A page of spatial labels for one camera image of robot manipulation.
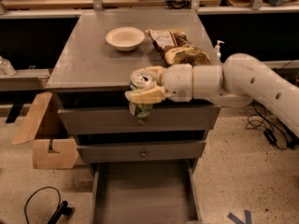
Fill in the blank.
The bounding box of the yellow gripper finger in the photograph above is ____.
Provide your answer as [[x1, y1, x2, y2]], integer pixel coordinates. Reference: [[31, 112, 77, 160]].
[[125, 86, 165, 105], [134, 66, 165, 86]]

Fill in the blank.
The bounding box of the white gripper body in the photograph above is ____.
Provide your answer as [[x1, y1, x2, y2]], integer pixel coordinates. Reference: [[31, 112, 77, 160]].
[[163, 63, 192, 102]]

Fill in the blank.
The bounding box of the green soda can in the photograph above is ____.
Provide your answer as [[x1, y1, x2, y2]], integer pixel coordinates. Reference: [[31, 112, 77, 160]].
[[129, 72, 153, 119]]

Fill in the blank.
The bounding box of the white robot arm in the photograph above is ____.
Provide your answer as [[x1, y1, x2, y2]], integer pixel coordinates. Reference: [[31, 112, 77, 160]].
[[125, 53, 299, 135]]

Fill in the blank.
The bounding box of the grey top drawer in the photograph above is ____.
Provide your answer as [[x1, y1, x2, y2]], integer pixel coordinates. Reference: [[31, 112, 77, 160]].
[[58, 105, 220, 135]]

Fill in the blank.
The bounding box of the grey drawer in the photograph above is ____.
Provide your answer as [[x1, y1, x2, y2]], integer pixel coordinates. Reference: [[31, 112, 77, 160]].
[[78, 141, 206, 163], [58, 105, 220, 135], [90, 160, 203, 224]]

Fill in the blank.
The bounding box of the grey middle drawer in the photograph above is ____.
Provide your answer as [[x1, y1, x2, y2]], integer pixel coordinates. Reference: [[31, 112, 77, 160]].
[[78, 141, 206, 163]]

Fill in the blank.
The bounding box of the grey drawer cabinet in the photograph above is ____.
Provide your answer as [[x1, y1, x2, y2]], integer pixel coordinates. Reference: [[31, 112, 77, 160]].
[[45, 8, 232, 224]]

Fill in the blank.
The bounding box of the grey bottom drawer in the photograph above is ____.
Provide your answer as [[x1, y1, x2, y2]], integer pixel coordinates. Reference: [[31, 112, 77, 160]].
[[90, 160, 203, 224]]

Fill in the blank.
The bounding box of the brown chip bag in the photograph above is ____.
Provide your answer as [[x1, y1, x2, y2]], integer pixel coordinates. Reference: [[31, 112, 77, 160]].
[[147, 28, 210, 65]]

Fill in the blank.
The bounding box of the white pump bottle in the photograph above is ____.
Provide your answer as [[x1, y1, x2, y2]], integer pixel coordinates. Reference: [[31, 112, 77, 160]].
[[215, 40, 224, 60]]

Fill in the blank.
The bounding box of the white paper bowl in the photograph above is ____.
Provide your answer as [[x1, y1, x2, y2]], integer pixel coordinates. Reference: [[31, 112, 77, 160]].
[[106, 27, 145, 51]]

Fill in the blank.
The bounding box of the cardboard box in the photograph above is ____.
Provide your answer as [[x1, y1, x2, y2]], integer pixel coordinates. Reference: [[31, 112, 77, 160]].
[[11, 91, 84, 170]]

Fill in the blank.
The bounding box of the black table leg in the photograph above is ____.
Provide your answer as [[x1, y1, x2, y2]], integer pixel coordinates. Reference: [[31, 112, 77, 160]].
[[283, 124, 299, 147]]

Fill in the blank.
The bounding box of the black cable with adapter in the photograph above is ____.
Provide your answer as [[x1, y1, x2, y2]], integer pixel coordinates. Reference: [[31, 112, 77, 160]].
[[245, 101, 297, 151]]

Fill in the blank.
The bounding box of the black floor cable left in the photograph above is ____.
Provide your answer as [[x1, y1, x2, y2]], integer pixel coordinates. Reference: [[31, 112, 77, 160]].
[[23, 186, 73, 224]]

